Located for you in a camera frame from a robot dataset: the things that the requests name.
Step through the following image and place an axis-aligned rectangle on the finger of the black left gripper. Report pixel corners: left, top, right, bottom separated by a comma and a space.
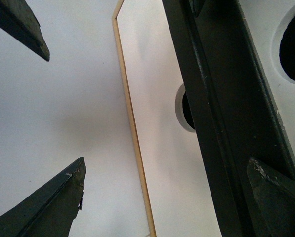
0, 0, 50, 62

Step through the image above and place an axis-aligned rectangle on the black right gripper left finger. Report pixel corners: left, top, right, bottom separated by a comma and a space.
0, 157, 86, 237

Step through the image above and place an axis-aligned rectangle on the wooden drawer cabinet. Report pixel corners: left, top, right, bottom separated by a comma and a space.
112, 0, 157, 237

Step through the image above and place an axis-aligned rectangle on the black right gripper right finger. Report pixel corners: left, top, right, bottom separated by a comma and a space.
247, 157, 295, 237

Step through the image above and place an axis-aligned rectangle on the black drawer handle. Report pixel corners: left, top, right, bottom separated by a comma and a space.
163, 0, 295, 237

